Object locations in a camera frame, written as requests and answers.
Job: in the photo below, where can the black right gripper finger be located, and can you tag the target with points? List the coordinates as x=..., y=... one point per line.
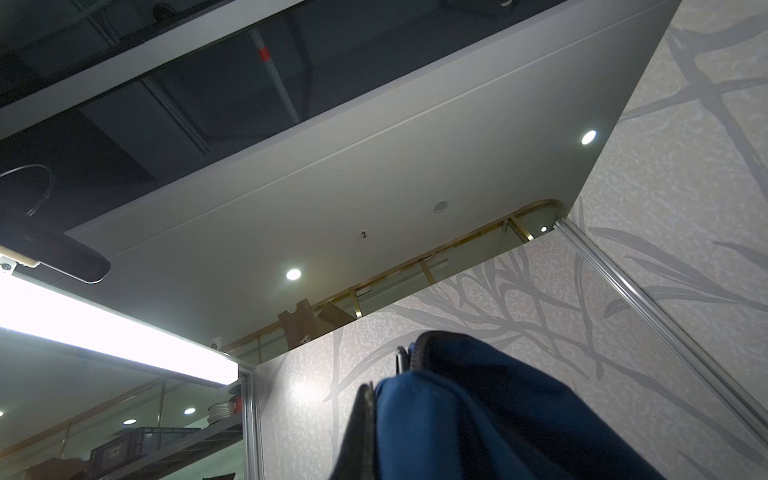
x=358, y=452

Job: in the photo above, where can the black crate on shelf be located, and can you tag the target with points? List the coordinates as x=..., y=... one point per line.
x=134, y=444

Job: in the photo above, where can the bright LED light bar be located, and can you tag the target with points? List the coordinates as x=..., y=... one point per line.
x=31, y=309

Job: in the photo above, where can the brown cardboard box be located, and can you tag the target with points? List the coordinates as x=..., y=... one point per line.
x=304, y=325

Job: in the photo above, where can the black overhead stereo camera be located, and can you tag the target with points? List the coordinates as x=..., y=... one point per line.
x=27, y=238

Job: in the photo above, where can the blue zip jacket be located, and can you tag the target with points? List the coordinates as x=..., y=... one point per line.
x=465, y=410

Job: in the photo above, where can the grey ceiling sprinkler pipe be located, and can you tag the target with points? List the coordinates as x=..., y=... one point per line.
x=273, y=74

